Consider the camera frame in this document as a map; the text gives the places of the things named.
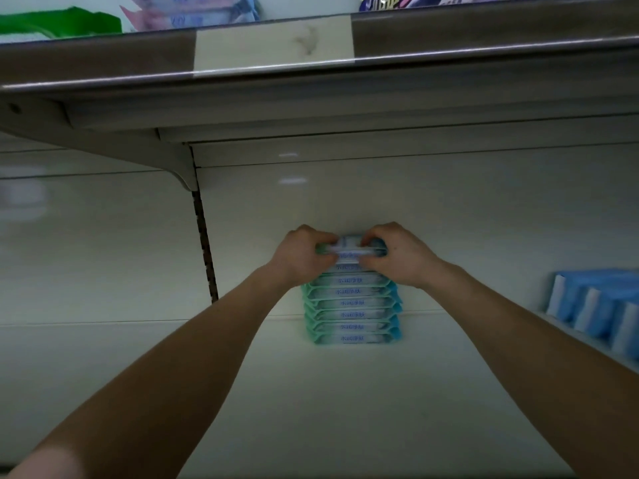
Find person's right hand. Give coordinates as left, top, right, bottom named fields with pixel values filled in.
left=357, top=222, right=451, bottom=292

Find person's left forearm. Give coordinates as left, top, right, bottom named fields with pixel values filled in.
left=5, top=274, right=296, bottom=479

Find metal store shelving unit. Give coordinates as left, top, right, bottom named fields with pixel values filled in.
left=0, top=0, right=639, bottom=479

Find stack of blue green packets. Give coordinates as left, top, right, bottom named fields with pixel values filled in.
left=302, top=262, right=403, bottom=345

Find person's right forearm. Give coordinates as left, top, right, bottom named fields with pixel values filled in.
left=424, top=264, right=639, bottom=479

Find person's left hand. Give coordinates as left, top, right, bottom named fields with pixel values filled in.
left=264, top=224, right=343, bottom=292

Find pink blue packet stack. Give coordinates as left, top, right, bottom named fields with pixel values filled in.
left=120, top=0, right=264, bottom=34

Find dark blue gold pad packet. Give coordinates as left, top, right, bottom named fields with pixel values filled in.
left=359, top=0, right=560, bottom=14

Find blue packaged goods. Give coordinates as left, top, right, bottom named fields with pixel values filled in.
left=544, top=269, right=639, bottom=363

